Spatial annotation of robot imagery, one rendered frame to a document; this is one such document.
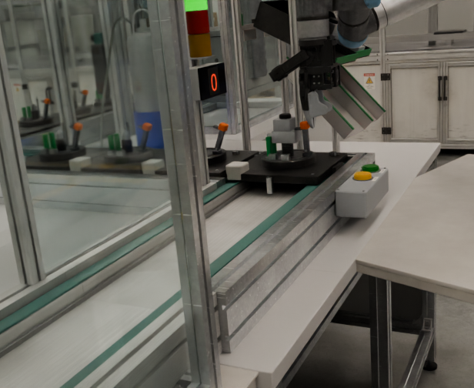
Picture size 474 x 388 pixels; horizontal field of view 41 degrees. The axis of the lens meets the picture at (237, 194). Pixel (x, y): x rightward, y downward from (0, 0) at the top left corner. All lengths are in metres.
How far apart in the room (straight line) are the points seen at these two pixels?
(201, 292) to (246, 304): 0.22
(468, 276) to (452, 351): 1.49
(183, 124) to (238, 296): 0.35
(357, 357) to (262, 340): 1.64
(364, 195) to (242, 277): 0.48
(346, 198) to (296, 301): 0.35
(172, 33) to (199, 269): 0.28
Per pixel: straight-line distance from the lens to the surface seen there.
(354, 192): 1.38
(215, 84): 1.46
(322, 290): 1.16
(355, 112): 1.89
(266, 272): 1.07
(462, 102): 5.62
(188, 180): 0.75
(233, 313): 0.97
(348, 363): 2.59
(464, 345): 2.75
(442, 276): 1.22
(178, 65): 0.73
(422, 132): 5.71
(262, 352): 0.98
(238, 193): 1.57
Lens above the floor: 1.35
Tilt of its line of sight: 16 degrees down
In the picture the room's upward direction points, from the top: 5 degrees counter-clockwise
